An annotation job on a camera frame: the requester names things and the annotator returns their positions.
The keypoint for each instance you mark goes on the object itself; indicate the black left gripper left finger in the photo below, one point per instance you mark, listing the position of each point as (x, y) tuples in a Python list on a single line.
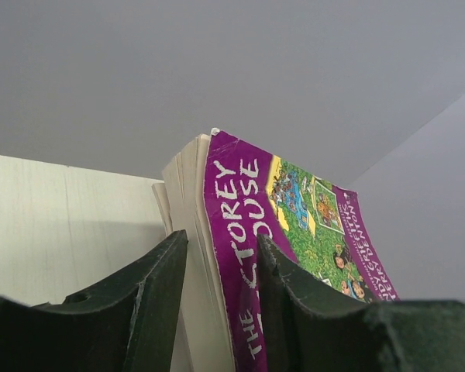
[(125, 322)]

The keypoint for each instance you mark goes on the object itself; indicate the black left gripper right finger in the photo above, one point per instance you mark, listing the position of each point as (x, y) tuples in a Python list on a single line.
[(309, 326)]

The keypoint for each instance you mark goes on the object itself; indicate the purple Treehouse paperback book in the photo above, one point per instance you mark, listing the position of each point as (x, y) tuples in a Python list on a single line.
[(225, 192)]

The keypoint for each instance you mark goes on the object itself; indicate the blue Treehouse paperback book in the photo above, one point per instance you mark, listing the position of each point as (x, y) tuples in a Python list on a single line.
[(160, 194)]

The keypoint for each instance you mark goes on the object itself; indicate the white two-tier shelf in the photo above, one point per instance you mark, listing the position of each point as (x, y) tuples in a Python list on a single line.
[(63, 229)]

